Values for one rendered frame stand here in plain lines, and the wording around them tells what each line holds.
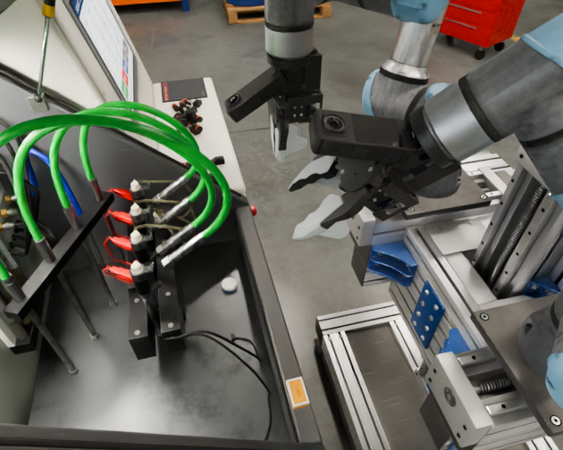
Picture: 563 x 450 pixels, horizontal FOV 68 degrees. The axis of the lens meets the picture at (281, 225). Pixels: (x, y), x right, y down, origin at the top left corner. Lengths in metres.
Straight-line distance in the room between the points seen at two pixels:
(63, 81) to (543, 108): 0.84
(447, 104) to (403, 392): 1.35
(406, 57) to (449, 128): 0.60
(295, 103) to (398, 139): 0.30
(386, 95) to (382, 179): 0.58
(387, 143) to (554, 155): 0.15
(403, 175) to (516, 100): 0.14
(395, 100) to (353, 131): 0.59
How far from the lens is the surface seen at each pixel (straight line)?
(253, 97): 0.72
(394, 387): 1.69
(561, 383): 0.64
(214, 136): 1.37
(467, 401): 0.83
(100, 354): 1.07
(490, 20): 4.63
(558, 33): 0.45
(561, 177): 0.48
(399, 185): 0.50
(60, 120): 0.61
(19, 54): 0.98
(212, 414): 0.94
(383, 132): 0.47
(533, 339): 0.84
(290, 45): 0.68
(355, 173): 0.49
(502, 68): 0.45
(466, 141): 0.46
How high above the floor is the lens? 1.70
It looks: 44 degrees down
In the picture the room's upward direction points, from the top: straight up
